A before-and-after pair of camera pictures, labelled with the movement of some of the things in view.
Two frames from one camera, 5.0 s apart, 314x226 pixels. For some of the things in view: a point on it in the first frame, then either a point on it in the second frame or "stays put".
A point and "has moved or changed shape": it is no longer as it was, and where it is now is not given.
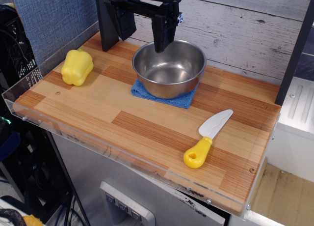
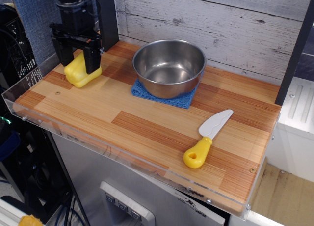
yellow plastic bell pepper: x=77 y=67 has moved or changed shape
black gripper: x=156 y=3 to x=77 y=26
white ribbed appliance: x=292 y=146 stays put
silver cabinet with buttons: x=112 y=192 stays put
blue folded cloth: x=185 y=100 stays put
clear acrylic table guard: x=204 y=131 stays put
